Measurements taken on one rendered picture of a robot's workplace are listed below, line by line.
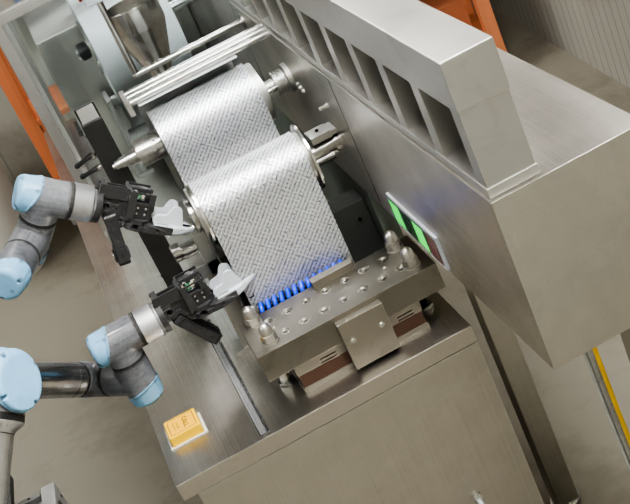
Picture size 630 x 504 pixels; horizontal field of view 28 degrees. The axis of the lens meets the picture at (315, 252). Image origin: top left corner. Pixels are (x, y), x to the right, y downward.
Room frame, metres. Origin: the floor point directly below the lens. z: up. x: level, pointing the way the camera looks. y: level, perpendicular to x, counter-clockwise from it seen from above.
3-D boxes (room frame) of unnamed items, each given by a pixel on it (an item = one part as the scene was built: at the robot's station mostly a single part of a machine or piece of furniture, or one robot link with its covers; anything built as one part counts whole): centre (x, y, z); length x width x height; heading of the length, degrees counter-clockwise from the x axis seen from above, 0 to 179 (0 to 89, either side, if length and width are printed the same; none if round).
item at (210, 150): (2.52, 0.07, 1.16); 0.39 x 0.23 x 0.51; 7
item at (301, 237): (2.33, 0.05, 1.11); 0.23 x 0.01 x 0.18; 97
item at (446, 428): (3.32, 0.24, 0.43); 2.52 x 0.64 x 0.86; 7
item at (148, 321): (2.30, 0.37, 1.11); 0.08 x 0.05 x 0.08; 7
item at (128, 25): (3.11, 0.16, 1.50); 0.14 x 0.14 x 0.06
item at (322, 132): (2.41, -0.11, 1.28); 0.06 x 0.05 x 0.02; 97
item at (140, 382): (2.30, 0.46, 1.01); 0.11 x 0.08 x 0.11; 53
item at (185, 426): (2.19, 0.39, 0.91); 0.07 x 0.07 x 0.02; 7
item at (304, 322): (2.22, 0.00, 1.00); 0.40 x 0.16 x 0.06; 97
